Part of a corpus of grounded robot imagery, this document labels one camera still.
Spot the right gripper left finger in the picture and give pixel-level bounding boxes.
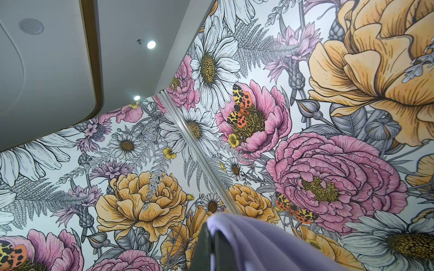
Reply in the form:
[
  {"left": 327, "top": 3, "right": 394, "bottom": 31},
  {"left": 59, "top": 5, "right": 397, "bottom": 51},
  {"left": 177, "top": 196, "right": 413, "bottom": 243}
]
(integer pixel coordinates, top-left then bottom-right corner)
[{"left": 188, "top": 222, "right": 214, "bottom": 271}]

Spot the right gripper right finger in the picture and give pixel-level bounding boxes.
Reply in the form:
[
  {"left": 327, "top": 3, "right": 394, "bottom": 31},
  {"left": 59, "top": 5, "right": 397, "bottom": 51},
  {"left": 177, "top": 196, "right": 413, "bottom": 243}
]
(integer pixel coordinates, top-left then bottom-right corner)
[{"left": 214, "top": 231, "right": 238, "bottom": 271}]

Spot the lavender purple cloth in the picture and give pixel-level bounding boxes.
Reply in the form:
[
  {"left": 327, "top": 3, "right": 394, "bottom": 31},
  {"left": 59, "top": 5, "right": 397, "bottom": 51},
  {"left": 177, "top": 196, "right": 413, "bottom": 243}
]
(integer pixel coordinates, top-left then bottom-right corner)
[{"left": 207, "top": 213, "right": 345, "bottom": 271}]

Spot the round ceiling speaker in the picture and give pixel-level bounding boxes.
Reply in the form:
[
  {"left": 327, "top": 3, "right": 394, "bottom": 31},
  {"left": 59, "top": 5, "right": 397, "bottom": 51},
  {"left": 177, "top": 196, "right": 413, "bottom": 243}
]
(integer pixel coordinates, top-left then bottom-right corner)
[{"left": 18, "top": 18, "right": 45, "bottom": 35}]

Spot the right aluminium corner post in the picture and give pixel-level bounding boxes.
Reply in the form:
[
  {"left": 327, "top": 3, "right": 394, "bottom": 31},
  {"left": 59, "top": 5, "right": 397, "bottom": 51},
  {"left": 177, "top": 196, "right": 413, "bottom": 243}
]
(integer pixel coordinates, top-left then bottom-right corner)
[{"left": 157, "top": 89, "right": 241, "bottom": 215}]

